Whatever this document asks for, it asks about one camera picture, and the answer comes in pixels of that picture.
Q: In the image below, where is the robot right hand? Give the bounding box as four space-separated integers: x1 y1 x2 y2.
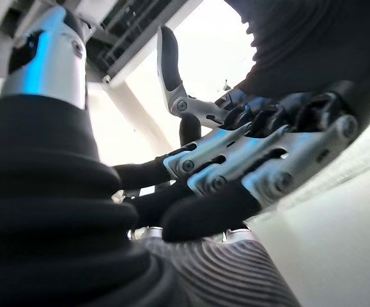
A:
112 0 370 243

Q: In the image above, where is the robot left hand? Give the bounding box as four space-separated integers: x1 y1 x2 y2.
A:
0 0 301 307

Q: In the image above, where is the ceiling air vent grille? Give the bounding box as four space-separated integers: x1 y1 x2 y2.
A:
85 0 201 76

